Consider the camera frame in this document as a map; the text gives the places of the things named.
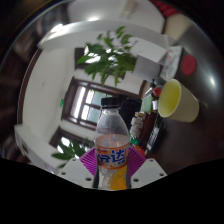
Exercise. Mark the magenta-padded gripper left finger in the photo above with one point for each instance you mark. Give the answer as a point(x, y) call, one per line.
point(78, 171)

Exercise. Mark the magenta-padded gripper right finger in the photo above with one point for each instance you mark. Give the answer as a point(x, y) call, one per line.
point(146, 171)

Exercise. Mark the clear orange soda bottle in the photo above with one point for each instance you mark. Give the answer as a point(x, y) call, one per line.
point(111, 146)

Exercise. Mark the green plant in white pot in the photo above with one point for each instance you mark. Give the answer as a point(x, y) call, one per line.
point(71, 151)
point(110, 60)

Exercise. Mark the dark-framed window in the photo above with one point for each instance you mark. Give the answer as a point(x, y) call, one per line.
point(80, 55)
point(63, 140)

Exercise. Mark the flat black device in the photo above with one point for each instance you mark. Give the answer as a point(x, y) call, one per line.
point(155, 133)

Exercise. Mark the green notebook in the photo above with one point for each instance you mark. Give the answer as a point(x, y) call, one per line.
point(146, 104)

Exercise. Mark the dark wooden double door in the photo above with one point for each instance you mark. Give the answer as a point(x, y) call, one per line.
point(83, 103)

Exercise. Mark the green exit sign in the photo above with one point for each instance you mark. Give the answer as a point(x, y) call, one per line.
point(62, 102)

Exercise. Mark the pale yellow plastic cup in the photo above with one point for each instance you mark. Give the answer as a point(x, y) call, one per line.
point(183, 105)

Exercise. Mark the small red ball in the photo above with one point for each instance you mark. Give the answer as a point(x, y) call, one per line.
point(157, 92)

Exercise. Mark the flat round red coaster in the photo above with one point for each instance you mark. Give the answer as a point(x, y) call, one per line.
point(189, 65)

